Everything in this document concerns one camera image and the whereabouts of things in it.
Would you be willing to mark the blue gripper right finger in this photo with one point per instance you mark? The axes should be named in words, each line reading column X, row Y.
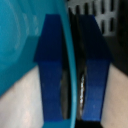
column 96, row 73

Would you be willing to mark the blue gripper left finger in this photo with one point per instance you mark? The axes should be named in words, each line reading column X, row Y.
column 51, row 66

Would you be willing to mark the blue plastic bowl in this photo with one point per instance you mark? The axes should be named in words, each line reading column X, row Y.
column 16, row 36

